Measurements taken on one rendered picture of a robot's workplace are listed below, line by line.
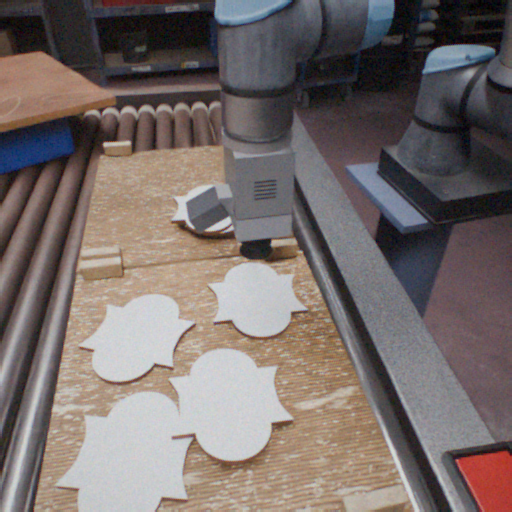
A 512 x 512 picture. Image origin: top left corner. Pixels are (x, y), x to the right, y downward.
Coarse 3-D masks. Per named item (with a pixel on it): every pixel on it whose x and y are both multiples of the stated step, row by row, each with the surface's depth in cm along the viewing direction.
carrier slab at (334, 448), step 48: (96, 288) 66; (144, 288) 66; (192, 288) 66; (192, 336) 58; (240, 336) 58; (288, 336) 58; (336, 336) 58; (96, 384) 53; (144, 384) 53; (288, 384) 53; (336, 384) 53; (48, 432) 48; (288, 432) 48; (336, 432) 48; (48, 480) 44; (192, 480) 44; (240, 480) 44; (288, 480) 44; (336, 480) 44; (384, 480) 44
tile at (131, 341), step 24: (120, 312) 61; (144, 312) 61; (168, 312) 61; (96, 336) 57; (120, 336) 57; (144, 336) 57; (168, 336) 57; (96, 360) 54; (120, 360) 54; (144, 360) 54; (168, 360) 54; (120, 384) 52
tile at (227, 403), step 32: (224, 352) 55; (192, 384) 51; (224, 384) 51; (256, 384) 51; (192, 416) 47; (224, 416) 48; (256, 416) 48; (288, 416) 48; (224, 448) 45; (256, 448) 45
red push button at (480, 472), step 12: (480, 456) 46; (492, 456) 46; (504, 456) 46; (468, 468) 45; (480, 468) 45; (492, 468) 45; (504, 468) 45; (468, 480) 44; (480, 480) 44; (492, 480) 44; (504, 480) 44; (480, 492) 44; (492, 492) 44; (504, 492) 44; (480, 504) 43; (492, 504) 43; (504, 504) 43
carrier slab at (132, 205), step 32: (128, 160) 98; (160, 160) 98; (192, 160) 98; (96, 192) 87; (128, 192) 87; (160, 192) 87; (96, 224) 79; (128, 224) 79; (160, 224) 79; (128, 256) 72; (160, 256) 71; (192, 256) 72; (224, 256) 72
